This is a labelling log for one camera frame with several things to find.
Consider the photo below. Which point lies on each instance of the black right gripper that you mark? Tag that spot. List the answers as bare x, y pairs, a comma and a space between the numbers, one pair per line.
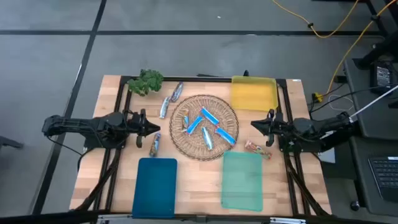
280, 126

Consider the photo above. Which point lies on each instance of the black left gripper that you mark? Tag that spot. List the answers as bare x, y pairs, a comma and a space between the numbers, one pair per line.
136, 124

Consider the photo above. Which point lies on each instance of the red orange granola bar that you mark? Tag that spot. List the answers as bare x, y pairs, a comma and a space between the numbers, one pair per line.
258, 149

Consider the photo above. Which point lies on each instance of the orange blue granola bar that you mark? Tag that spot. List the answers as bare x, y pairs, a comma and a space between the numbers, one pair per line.
186, 119

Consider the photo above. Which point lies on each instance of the blue green granola bar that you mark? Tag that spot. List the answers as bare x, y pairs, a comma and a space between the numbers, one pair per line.
209, 115
194, 124
225, 136

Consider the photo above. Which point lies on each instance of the purple silver granola bar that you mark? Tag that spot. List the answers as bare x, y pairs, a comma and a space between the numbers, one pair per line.
176, 92

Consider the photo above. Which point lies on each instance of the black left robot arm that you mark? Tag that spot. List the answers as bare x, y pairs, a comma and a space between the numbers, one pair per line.
77, 124

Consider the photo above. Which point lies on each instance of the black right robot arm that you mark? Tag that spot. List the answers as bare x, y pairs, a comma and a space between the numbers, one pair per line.
326, 123

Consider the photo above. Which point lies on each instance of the yellow plastic tray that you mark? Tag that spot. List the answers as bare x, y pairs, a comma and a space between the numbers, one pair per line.
253, 93

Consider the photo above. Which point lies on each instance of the small potted green plant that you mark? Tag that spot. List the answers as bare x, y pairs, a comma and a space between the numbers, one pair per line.
146, 81

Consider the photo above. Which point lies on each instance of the round woven wicker mat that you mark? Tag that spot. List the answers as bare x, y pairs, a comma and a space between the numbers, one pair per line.
199, 149

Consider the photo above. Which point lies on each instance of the dark blue plastic tray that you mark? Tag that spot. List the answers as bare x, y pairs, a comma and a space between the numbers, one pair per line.
154, 186

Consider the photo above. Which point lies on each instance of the green plastic tray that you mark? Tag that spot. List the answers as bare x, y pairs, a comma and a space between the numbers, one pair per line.
242, 183

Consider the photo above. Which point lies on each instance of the white rod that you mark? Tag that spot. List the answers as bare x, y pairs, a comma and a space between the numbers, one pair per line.
373, 105

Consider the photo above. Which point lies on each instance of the dark grey side desk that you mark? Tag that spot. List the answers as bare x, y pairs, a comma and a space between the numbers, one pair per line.
376, 127

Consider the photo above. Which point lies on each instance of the black caster wheel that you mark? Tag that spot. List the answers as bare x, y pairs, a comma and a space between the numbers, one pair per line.
355, 205

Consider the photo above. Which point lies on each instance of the black power adapter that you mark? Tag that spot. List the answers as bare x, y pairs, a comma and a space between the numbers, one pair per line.
382, 76

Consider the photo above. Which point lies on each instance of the black laptop keyboard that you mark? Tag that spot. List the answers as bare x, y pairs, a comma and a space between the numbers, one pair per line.
385, 177

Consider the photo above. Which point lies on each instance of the black stand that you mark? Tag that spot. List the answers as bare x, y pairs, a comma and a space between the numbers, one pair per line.
377, 49

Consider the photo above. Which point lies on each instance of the black chair base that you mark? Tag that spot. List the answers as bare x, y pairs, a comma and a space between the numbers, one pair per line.
9, 142

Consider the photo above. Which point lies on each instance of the black aluminium table frame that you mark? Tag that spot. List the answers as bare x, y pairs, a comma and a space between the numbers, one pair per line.
199, 79

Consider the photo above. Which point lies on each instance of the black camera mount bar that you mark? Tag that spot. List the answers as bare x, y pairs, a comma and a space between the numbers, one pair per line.
46, 217

